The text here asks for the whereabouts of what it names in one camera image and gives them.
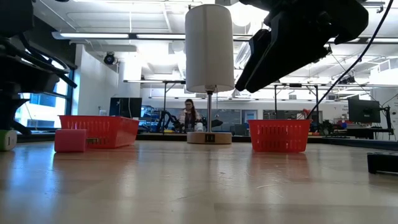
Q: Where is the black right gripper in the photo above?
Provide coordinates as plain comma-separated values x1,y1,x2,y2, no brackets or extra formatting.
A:
235,0,369,93

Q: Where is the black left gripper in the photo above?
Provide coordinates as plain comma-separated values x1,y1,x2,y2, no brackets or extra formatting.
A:
0,54,60,131

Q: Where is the green and white charger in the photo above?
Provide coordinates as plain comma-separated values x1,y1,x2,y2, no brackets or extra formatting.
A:
0,129,18,152

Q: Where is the pink wall charger block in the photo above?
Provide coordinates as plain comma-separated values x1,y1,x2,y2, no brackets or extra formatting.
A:
54,128,100,153

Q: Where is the black power bank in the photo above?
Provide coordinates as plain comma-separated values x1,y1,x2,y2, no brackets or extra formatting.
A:
366,151,398,174

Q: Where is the white shade table lamp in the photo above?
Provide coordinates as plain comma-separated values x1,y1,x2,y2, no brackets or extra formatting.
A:
185,3,236,145

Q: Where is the long ceiling light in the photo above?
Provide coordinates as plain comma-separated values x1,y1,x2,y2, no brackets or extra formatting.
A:
233,35,374,44
52,30,187,40

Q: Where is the red plastic basket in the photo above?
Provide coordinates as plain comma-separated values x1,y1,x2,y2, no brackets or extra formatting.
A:
248,119,312,153
58,114,140,149

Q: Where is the person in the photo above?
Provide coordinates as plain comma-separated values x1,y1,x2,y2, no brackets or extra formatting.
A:
178,98,205,133

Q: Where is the black computer monitor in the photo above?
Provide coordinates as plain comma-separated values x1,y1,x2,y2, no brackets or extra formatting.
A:
347,98,381,124
109,97,143,118

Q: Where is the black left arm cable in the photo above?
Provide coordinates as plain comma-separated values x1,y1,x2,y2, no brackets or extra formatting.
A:
11,120,32,136

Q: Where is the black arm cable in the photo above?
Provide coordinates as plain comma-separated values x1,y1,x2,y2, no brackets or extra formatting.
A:
306,0,392,120
11,120,32,136

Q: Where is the black metal frame stand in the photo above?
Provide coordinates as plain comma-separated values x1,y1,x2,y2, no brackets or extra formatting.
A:
123,79,187,119
272,82,320,121

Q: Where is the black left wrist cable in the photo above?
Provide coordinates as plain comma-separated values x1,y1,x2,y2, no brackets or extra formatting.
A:
17,32,78,90

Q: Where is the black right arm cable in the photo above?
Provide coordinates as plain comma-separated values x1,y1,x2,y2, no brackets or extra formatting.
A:
306,0,392,120

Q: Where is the black round ceiling camera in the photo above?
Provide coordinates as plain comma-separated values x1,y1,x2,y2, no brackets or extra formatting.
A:
103,52,117,66

